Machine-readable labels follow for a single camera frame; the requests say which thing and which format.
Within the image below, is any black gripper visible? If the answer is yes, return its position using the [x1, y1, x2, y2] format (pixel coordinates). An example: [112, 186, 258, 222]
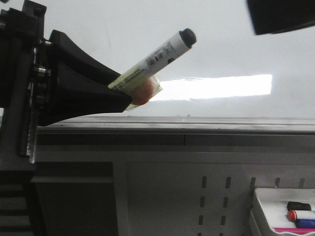
[0, 0, 131, 172]

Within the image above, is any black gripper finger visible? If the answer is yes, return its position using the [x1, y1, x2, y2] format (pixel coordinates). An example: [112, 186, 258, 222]
[247, 0, 315, 35]

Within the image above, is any white black-tipped whiteboard marker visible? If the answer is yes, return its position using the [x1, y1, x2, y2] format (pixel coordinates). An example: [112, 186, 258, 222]
[107, 28, 197, 112]

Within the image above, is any grey perforated pegboard panel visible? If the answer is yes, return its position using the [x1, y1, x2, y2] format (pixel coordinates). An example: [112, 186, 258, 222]
[114, 161, 315, 236]

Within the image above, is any red-capped marker in tray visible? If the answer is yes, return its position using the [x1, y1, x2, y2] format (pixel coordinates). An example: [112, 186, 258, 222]
[287, 210, 315, 222]

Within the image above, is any blue-capped marker in tray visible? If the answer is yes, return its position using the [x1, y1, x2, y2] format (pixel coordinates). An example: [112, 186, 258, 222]
[295, 219, 315, 229]

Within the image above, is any pink-edged eraser in tray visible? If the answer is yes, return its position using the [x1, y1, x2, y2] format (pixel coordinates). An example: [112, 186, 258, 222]
[273, 228, 315, 235]

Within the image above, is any white whiteboard with grey frame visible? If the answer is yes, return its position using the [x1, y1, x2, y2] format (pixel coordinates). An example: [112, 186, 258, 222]
[41, 0, 315, 133]

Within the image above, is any white wall-mounted marker tray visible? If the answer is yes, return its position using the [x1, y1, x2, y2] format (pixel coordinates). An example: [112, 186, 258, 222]
[249, 188, 315, 236]

